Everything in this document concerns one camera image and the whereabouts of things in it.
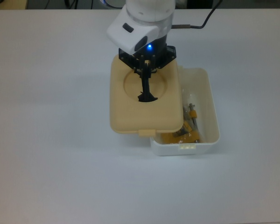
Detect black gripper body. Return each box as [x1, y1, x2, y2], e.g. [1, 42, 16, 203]
[118, 30, 177, 72]

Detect tan lid with black handle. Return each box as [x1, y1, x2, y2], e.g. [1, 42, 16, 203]
[109, 55, 184, 138]

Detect bagged yellow tool parts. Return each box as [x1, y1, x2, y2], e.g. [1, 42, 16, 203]
[161, 93, 203, 144]

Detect white plastic tool case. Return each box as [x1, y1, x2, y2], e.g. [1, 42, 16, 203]
[150, 67, 221, 156]

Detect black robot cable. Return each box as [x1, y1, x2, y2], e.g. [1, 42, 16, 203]
[171, 0, 224, 30]

